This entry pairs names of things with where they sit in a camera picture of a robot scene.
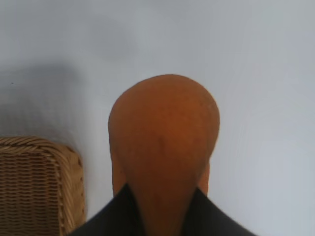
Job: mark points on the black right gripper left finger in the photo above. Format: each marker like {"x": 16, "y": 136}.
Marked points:
{"x": 115, "y": 218}

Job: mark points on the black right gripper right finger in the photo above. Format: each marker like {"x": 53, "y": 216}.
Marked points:
{"x": 211, "y": 218}

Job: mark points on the orange fruit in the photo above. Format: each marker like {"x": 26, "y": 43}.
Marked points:
{"x": 162, "y": 127}

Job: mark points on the tan woven wicker basket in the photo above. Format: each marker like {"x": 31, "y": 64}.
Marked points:
{"x": 32, "y": 186}

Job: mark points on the white tablecloth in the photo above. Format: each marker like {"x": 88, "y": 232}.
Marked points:
{"x": 221, "y": 37}

